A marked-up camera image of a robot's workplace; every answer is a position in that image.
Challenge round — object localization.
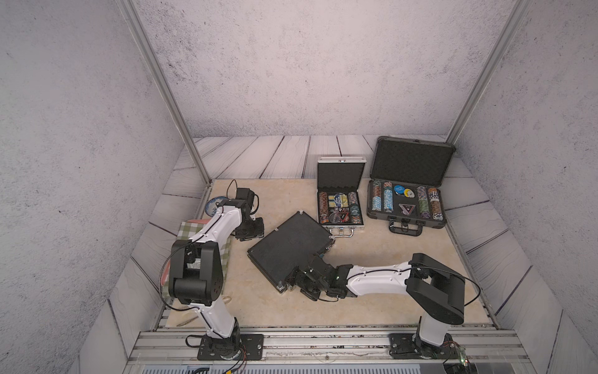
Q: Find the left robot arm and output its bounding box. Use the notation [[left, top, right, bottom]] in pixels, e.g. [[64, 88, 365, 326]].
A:
[[168, 188, 264, 341]]

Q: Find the blue floral ceramic bowl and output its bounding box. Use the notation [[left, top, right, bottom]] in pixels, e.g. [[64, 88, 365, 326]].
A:
[[204, 196, 229, 218]]

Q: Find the small silver poker case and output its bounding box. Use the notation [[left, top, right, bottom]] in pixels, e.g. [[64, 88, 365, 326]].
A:
[[316, 156, 366, 238]]

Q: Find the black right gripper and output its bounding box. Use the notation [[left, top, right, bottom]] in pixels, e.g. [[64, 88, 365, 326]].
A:
[[280, 265, 328, 302]]

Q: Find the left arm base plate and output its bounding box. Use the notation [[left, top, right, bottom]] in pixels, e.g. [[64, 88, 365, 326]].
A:
[[197, 333, 264, 361]]

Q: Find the large black poker case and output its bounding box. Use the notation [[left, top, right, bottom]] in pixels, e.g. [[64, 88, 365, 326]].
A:
[[367, 136, 456, 237]]

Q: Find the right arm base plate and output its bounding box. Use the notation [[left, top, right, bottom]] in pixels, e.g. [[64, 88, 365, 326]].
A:
[[389, 333, 459, 360]]

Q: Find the black carbon poker case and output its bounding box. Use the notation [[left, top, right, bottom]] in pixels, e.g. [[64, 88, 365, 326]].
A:
[[248, 211, 334, 294]]

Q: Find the green checked cloth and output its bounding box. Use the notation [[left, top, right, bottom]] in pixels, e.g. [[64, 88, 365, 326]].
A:
[[160, 221, 234, 299]]

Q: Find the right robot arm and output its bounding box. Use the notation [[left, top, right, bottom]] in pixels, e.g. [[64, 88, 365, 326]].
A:
[[290, 253, 467, 348]]

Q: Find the pink cutting board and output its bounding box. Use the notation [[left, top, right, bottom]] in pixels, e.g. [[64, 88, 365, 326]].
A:
[[186, 218, 211, 225]]

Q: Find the triangular all-in button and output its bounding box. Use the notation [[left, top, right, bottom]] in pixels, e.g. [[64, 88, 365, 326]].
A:
[[399, 204, 417, 217]]

